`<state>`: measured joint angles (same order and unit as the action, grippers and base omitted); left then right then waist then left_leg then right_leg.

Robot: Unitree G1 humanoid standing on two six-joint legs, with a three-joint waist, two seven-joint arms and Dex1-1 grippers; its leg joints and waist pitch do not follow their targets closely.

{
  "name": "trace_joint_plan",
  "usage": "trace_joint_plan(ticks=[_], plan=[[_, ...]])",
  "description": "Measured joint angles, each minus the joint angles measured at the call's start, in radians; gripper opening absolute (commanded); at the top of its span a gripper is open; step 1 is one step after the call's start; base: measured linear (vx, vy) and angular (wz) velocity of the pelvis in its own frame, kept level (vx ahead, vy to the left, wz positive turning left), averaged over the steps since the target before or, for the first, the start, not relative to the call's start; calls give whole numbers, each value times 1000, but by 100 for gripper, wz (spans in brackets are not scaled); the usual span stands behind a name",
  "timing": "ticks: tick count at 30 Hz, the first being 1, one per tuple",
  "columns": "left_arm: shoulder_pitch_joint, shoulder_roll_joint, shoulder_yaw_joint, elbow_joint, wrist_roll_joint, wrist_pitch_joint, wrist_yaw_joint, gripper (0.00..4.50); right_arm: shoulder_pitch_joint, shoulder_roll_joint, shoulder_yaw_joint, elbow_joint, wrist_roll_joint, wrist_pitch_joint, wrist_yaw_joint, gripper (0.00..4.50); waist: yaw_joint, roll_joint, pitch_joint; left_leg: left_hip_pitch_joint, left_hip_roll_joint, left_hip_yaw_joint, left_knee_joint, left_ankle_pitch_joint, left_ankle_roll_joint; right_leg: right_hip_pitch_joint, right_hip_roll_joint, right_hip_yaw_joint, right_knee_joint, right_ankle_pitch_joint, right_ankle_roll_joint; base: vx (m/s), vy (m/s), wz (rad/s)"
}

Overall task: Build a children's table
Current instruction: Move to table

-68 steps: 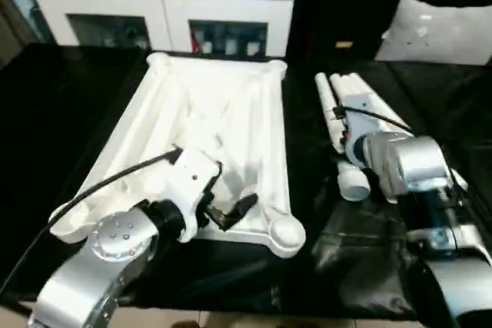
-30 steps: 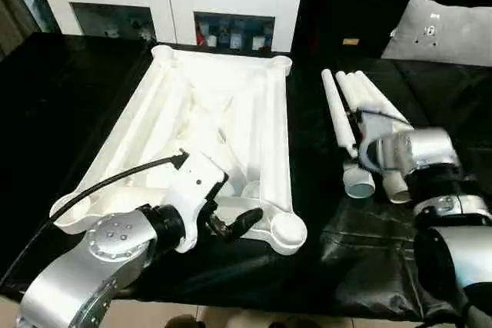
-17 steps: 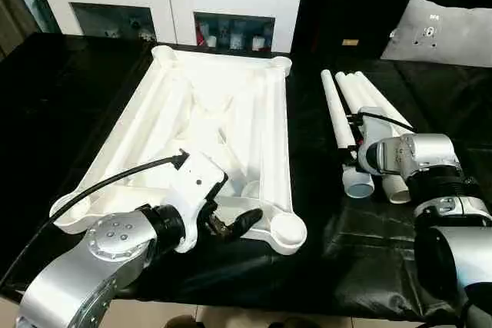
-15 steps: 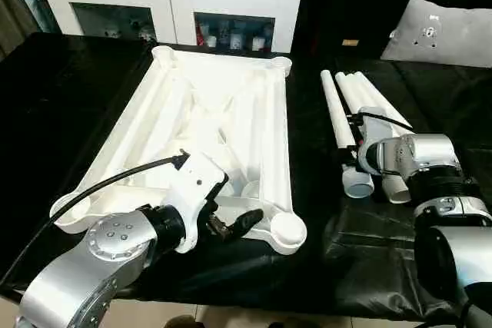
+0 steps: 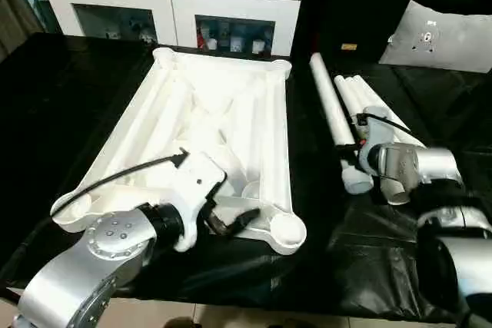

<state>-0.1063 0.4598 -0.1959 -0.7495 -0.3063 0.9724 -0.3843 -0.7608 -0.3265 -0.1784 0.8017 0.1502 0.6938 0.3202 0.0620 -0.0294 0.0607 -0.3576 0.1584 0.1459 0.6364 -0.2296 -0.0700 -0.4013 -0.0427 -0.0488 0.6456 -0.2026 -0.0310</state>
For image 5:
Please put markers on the white plastic table leg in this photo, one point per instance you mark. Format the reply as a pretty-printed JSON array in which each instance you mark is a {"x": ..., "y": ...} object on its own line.
[
  {"x": 346, "y": 97},
  {"x": 378, "y": 97},
  {"x": 357, "y": 93},
  {"x": 330, "y": 101}
]

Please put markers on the white plastic table top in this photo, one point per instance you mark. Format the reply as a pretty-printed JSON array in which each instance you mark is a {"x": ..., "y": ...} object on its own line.
[{"x": 153, "y": 113}]

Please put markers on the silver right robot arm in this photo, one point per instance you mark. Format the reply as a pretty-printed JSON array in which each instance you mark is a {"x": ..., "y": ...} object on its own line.
[{"x": 434, "y": 163}]

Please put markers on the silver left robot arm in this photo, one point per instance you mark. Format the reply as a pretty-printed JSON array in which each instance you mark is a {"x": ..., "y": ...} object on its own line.
[{"x": 96, "y": 266}]

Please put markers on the small yellow label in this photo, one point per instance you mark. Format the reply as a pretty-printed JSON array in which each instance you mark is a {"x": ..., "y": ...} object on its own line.
[{"x": 348, "y": 47}]

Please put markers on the dark rounded robot foot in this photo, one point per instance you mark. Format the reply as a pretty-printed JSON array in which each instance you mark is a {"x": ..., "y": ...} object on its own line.
[{"x": 184, "y": 323}]

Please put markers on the black sofa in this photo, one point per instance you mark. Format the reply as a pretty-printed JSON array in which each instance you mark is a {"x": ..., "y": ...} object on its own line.
[{"x": 346, "y": 5}]

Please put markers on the grey cushion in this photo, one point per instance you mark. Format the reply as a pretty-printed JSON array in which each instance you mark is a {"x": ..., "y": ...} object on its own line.
[{"x": 453, "y": 36}]

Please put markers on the small red bottle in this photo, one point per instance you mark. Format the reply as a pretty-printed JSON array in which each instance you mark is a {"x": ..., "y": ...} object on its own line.
[{"x": 201, "y": 38}]

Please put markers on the black work mat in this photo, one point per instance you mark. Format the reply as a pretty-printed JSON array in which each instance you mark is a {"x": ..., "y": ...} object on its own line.
[{"x": 57, "y": 113}]

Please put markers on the white cabinet with glass doors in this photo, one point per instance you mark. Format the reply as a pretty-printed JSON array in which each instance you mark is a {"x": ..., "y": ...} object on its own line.
[{"x": 173, "y": 1}]

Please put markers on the brown grey curtain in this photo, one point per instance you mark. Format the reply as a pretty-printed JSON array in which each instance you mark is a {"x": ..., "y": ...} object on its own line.
[{"x": 15, "y": 5}]

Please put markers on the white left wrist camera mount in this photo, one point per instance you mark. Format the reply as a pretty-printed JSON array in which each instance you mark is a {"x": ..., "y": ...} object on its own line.
[{"x": 192, "y": 186}]

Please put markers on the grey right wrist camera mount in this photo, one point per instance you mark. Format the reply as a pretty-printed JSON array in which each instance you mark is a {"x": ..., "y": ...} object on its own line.
[{"x": 380, "y": 128}]

